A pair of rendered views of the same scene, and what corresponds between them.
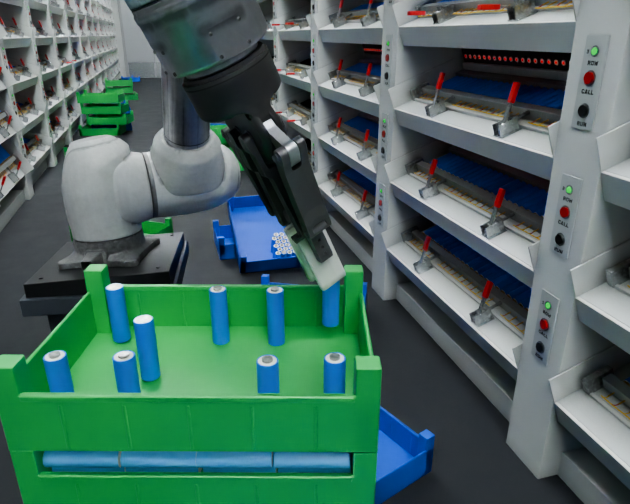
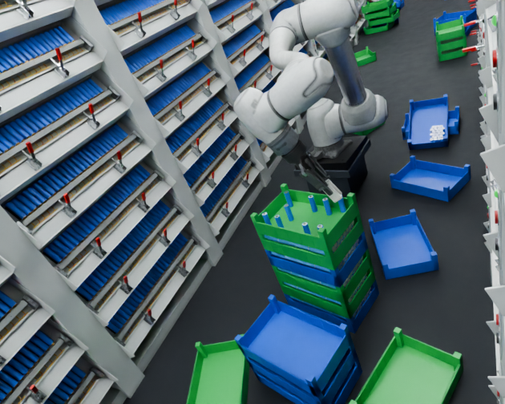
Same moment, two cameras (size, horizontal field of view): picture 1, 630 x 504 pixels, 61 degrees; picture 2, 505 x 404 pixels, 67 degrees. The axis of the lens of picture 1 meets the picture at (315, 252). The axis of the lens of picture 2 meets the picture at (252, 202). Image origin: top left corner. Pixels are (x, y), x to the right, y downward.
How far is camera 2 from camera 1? 87 cm
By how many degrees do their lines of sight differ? 47
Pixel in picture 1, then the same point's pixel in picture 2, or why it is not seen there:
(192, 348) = (306, 212)
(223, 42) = (282, 151)
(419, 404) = (458, 239)
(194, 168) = (357, 115)
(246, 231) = (419, 123)
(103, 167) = (320, 116)
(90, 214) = (317, 136)
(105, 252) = (323, 151)
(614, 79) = not seen: hidden behind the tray
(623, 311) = not seen: hidden behind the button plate
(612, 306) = not seen: hidden behind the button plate
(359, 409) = (321, 240)
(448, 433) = (462, 256)
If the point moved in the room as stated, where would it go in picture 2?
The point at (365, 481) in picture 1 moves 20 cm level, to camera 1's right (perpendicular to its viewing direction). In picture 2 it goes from (328, 258) to (390, 276)
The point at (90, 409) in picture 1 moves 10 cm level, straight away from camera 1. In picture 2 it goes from (268, 228) to (273, 210)
